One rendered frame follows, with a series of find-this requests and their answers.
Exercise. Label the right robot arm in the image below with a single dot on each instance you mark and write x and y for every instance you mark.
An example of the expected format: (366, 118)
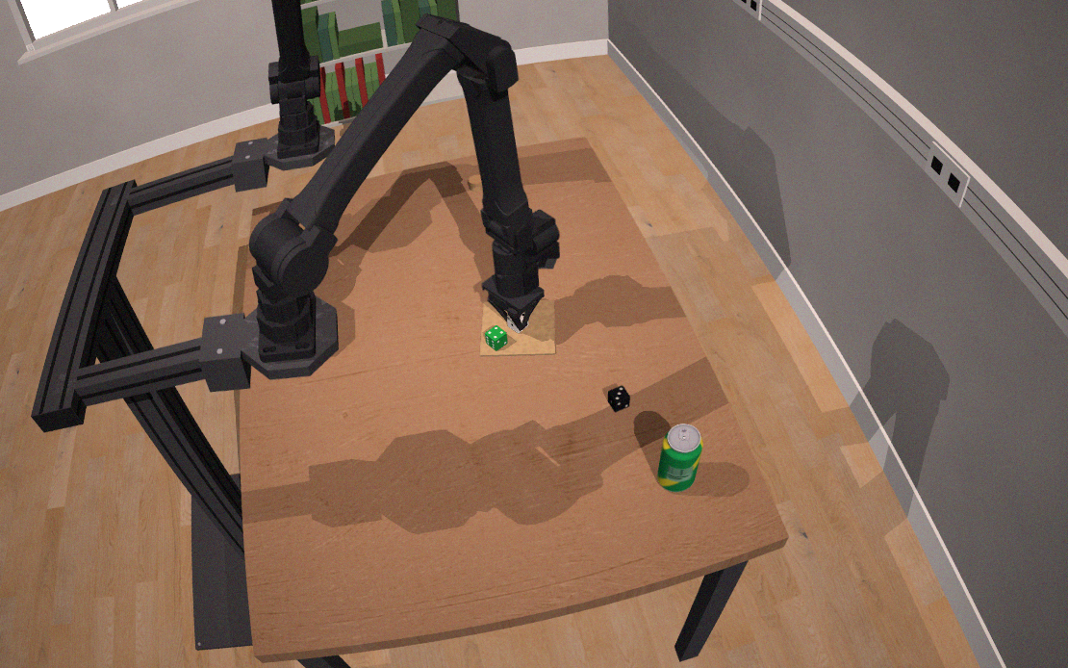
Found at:
(296, 260)

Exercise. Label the white die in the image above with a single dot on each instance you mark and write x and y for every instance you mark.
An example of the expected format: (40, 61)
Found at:
(512, 325)

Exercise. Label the black die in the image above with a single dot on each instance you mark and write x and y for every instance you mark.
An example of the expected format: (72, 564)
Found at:
(618, 398)

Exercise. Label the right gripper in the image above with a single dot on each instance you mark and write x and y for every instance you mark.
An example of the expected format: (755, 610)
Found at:
(508, 295)

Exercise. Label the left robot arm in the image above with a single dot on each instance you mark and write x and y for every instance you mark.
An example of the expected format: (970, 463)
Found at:
(298, 128)

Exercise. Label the green die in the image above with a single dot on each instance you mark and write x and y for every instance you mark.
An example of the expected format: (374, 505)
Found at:
(496, 338)

